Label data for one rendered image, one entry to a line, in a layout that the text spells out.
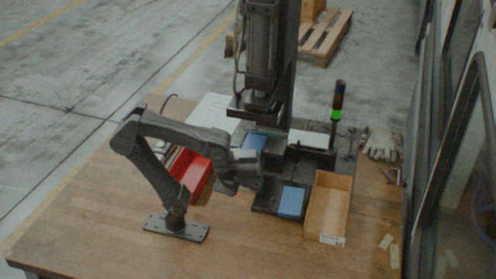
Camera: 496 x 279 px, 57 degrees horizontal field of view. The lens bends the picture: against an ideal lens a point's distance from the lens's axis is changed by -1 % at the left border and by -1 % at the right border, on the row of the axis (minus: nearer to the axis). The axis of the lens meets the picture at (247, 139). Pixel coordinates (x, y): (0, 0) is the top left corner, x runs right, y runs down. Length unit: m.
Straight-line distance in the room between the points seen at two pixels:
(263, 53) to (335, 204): 0.55
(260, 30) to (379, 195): 0.69
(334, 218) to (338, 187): 0.14
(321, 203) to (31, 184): 2.13
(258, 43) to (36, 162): 2.27
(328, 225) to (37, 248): 0.88
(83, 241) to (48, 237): 0.11
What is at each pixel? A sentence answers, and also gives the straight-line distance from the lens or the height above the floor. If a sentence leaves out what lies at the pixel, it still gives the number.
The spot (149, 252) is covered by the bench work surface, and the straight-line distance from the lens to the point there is 1.43.
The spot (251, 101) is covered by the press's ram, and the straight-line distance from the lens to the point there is 1.52.
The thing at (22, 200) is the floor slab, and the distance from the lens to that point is 3.14.
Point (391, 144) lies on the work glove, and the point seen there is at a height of 0.92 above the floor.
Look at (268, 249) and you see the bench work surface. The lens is 1.42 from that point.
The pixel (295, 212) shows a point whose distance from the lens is 1.50.
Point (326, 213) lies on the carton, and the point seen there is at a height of 0.91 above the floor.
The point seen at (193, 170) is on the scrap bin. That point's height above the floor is 0.90.
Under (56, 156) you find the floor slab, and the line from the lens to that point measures 3.41.
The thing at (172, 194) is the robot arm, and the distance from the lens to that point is 1.34.
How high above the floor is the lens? 1.98
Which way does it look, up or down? 36 degrees down
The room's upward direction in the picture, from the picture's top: 1 degrees clockwise
